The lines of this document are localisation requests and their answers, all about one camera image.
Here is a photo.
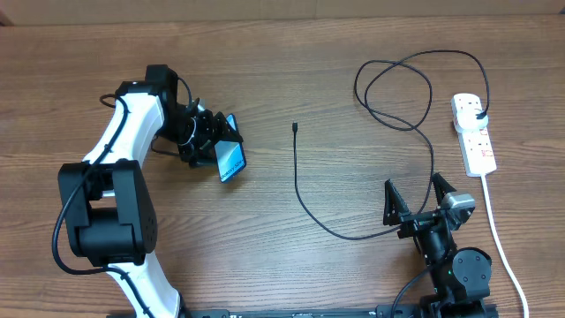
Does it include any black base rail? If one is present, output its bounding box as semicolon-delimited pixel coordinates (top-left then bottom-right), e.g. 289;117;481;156
158;302;500;318

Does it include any white power strip cord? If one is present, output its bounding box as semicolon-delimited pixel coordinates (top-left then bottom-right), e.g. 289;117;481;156
479;174;531;318

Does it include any black USB charging cable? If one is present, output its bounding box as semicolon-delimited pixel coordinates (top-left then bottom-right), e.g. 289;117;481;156
291;49;491;242

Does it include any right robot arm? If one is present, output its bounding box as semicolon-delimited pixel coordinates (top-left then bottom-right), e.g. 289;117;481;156
375;173;498;317

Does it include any white power strip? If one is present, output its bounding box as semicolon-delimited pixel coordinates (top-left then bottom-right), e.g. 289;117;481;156
451;93;497;177

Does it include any blue Galaxy smartphone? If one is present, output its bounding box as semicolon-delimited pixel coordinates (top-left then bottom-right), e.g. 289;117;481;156
215;114;246;183

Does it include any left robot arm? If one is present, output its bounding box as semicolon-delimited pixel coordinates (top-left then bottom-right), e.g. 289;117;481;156
51;64;246;317

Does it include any white charger plug adapter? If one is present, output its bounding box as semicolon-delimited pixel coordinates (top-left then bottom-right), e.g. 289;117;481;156
454;108;489;133

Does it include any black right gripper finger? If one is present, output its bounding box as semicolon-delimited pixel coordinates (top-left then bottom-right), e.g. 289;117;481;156
383;179;411;226
432;172;456;204

